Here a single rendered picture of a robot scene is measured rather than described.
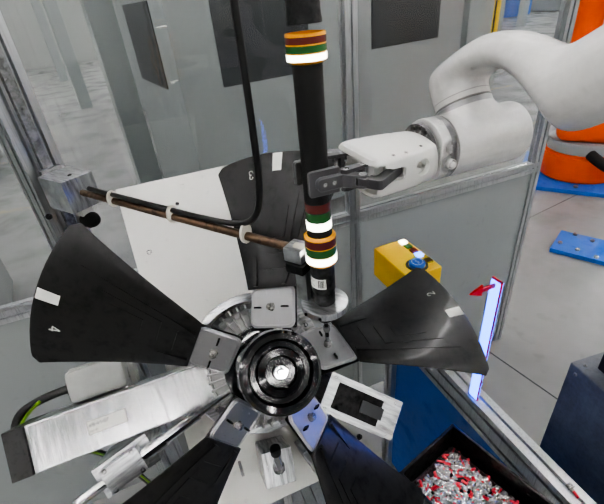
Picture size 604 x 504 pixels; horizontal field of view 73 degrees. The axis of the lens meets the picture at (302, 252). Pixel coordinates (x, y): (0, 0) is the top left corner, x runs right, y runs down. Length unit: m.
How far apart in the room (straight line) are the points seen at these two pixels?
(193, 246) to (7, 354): 0.79
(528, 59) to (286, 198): 0.37
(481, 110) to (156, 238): 0.63
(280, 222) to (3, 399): 1.18
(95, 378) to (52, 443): 0.11
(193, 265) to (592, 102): 0.70
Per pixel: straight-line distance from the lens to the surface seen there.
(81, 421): 0.78
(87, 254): 0.62
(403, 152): 0.52
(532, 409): 2.23
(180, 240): 0.89
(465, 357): 0.74
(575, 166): 4.35
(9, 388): 1.59
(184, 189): 0.92
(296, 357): 0.60
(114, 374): 0.80
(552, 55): 0.53
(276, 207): 0.67
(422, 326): 0.73
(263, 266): 0.67
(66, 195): 0.96
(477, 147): 0.60
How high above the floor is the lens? 1.67
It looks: 32 degrees down
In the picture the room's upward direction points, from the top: 6 degrees counter-clockwise
